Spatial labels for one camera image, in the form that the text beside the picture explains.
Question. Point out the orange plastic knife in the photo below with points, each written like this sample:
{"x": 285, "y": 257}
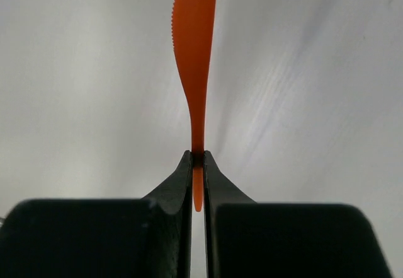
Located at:
{"x": 192, "y": 23}

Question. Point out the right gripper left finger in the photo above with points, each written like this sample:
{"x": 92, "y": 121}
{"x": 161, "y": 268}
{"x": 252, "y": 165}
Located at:
{"x": 147, "y": 237}

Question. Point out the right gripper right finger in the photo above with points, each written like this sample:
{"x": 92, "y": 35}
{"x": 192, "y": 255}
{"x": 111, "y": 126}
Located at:
{"x": 245, "y": 238}

